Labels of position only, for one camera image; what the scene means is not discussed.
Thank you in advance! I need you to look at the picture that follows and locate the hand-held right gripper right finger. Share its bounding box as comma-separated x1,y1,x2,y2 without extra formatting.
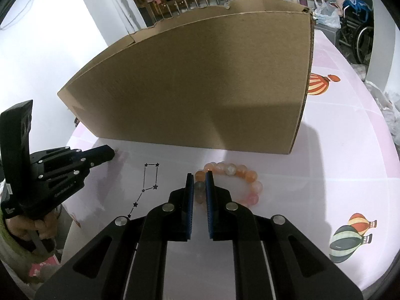
204,172,365,300

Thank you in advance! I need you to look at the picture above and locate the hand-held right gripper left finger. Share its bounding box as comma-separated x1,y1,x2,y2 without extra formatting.
34,172,195,300

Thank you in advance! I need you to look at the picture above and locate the blue bag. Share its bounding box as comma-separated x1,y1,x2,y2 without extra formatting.
342,0,372,19

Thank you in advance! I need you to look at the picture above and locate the pink floral blanket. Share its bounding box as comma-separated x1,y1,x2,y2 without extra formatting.
28,254,61,283

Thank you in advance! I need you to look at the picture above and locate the orange bead bracelet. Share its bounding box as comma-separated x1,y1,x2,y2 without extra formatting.
194,161,264,206

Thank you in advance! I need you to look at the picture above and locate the white plastic bag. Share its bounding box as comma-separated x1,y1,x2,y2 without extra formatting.
313,0,341,29

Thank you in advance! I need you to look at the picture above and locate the wheelchair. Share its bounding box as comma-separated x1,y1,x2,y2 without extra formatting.
337,6,376,65

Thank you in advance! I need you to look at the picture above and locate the clear plastic bag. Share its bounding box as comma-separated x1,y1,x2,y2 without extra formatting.
365,79,400,146

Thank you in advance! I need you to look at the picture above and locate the person's left hand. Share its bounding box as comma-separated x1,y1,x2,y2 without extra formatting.
8,208,61,241

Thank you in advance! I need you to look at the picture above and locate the brown cardboard box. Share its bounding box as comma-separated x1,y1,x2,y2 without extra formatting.
57,0,316,156

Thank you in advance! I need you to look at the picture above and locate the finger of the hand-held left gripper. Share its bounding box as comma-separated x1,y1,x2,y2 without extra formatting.
30,144,116,166
39,157,112,182

